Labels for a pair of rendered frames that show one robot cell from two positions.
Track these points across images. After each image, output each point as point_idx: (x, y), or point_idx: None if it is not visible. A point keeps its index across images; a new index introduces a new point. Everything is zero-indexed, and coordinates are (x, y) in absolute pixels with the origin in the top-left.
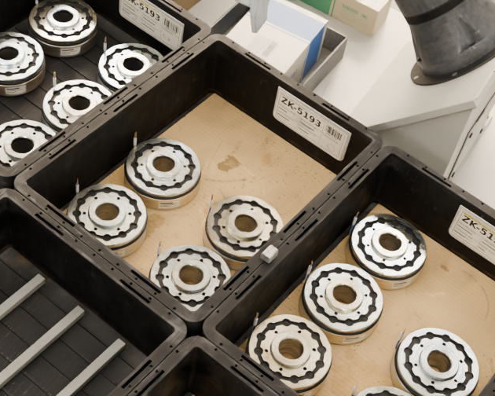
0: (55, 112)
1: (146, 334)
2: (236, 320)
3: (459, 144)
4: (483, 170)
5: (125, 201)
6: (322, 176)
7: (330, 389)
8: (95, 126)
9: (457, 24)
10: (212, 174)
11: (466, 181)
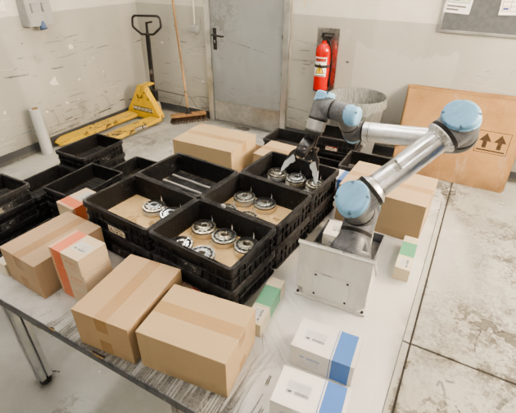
0: None
1: None
2: (208, 211)
3: (304, 265)
4: (328, 312)
5: (249, 197)
6: None
7: (196, 240)
8: (262, 179)
9: (340, 235)
10: (270, 216)
11: (319, 306)
